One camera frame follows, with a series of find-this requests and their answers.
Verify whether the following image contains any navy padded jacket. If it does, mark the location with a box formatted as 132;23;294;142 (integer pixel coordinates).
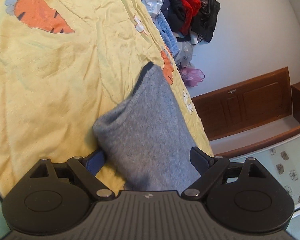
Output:
160;0;193;33

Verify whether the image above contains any yellow carrot print quilt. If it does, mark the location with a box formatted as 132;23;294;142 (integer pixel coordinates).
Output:
0;0;215;197

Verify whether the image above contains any clear plastic bag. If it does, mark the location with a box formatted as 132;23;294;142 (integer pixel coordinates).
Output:
174;40;194;68

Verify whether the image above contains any light blue fleece cloth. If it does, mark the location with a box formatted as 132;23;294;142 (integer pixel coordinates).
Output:
154;12;178;58

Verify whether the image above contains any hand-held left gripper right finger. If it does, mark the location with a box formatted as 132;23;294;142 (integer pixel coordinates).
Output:
181;146;278;201

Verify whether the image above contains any brown wooden door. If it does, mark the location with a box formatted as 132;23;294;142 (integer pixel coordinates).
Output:
191;66;300;158

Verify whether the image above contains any white crumpled plastic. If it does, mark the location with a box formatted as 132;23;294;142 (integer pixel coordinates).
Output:
141;0;163;16

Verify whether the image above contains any grey sweater with navy sleeves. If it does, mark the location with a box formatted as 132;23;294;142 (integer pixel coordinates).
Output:
93;62;206;193

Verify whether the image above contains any pink plastic bag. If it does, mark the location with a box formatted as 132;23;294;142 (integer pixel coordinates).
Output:
179;67;206;87

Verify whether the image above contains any black garment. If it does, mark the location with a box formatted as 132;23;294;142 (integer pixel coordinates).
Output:
191;0;221;43

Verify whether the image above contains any pale flower pattern wardrobe door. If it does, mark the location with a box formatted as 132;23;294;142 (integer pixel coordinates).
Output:
210;122;300;240

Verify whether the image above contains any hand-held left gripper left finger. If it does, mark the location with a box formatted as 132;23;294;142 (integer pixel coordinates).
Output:
27;149;114;201

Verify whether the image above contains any red garment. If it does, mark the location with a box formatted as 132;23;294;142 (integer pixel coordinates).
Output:
162;0;202;34

